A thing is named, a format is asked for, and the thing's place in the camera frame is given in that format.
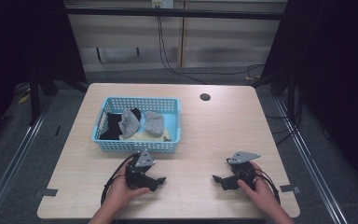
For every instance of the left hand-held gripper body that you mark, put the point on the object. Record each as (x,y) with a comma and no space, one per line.
(136,177)

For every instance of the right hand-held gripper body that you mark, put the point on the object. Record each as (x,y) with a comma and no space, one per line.
(244,171)

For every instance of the round dark table grommet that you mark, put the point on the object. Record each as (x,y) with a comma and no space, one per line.
(205,97)

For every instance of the black sock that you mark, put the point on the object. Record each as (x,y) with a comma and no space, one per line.
(113,125)

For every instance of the black horizontal bar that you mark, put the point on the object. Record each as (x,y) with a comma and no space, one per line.
(136,12)

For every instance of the metal floor rail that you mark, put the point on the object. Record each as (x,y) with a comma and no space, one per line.
(9,174)
(313,168)

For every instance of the yellow tape piece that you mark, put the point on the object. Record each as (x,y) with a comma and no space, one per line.
(23,99)

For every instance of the cream sock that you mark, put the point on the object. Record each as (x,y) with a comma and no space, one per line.
(143,136)

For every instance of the person's right hand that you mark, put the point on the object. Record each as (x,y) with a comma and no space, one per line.
(262,193)

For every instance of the person's left hand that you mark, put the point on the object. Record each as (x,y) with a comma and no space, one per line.
(119,193)

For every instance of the white wall socket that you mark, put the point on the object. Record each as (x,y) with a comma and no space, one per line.
(162,3)

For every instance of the grey sock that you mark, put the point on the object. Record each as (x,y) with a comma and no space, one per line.
(129,124)
(154,123)

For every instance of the grey tape strip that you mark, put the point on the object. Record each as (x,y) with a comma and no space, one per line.
(48,192)
(289,188)

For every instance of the small black floor strip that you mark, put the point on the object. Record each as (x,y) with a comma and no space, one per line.
(57,130)

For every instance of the light blue plastic basket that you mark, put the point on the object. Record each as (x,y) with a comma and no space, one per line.
(136,146)

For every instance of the black metal stand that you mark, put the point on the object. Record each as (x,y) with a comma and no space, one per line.
(34,102)
(291,93)

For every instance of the black curtain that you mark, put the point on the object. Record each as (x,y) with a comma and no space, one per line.
(18,40)
(338,62)

